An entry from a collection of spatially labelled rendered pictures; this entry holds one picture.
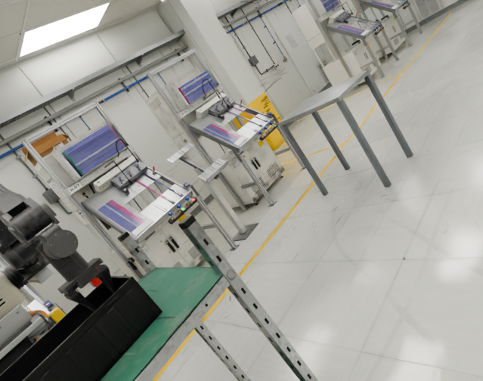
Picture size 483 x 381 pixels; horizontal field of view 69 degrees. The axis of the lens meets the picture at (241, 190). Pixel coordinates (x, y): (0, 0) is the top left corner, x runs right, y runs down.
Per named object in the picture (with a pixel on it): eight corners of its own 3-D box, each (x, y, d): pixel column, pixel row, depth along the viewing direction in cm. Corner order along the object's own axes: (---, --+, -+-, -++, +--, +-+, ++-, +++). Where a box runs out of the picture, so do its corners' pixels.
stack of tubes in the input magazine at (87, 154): (126, 146, 345) (108, 123, 339) (83, 175, 316) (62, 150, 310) (122, 150, 355) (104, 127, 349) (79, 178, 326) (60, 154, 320)
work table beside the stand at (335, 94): (389, 187, 270) (338, 97, 250) (323, 196, 329) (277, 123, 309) (413, 154, 291) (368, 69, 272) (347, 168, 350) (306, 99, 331)
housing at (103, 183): (140, 168, 359) (138, 158, 348) (102, 197, 331) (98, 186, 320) (135, 165, 362) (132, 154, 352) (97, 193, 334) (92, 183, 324)
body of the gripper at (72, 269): (105, 263, 82) (84, 239, 80) (68, 296, 76) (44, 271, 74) (98, 264, 87) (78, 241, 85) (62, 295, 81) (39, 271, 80)
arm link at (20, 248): (28, 244, 121) (13, 255, 117) (17, 228, 113) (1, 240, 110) (46, 259, 118) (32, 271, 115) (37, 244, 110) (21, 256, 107)
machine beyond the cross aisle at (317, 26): (402, 57, 632) (351, -45, 586) (387, 75, 585) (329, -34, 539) (340, 88, 739) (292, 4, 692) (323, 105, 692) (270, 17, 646)
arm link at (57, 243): (42, 204, 81) (6, 229, 76) (51, 194, 72) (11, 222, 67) (78, 243, 84) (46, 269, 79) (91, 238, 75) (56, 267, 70)
